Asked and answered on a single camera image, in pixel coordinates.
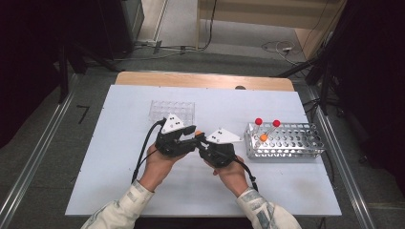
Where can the dark round table grommet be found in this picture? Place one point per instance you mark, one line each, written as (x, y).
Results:
(240, 87)

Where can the aluminium floor rail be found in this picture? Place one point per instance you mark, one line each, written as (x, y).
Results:
(35, 156)
(356, 197)

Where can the dark cabinet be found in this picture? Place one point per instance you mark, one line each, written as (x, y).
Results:
(124, 28)

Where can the perforated metal test tube rack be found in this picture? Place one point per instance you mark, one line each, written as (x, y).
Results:
(296, 143)

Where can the black tripod stand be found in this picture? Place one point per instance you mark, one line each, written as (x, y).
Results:
(324, 82)

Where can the red-capped test tube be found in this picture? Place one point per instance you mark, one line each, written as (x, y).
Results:
(276, 123)
(258, 121)

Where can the black metal stand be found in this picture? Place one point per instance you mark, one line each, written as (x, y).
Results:
(63, 73)

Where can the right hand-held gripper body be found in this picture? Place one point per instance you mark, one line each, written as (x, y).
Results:
(219, 152)

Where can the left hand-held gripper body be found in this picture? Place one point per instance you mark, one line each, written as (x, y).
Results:
(168, 143)

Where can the person's left hand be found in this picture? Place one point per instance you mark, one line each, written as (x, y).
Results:
(157, 168)

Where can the white board sheet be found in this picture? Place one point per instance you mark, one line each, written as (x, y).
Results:
(191, 191)

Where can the clear plastic test tube rack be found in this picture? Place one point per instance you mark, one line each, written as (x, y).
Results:
(165, 109)

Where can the person's right hand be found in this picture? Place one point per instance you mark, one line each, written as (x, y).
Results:
(234, 178)

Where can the light wooden furniture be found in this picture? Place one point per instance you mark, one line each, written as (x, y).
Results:
(254, 12)

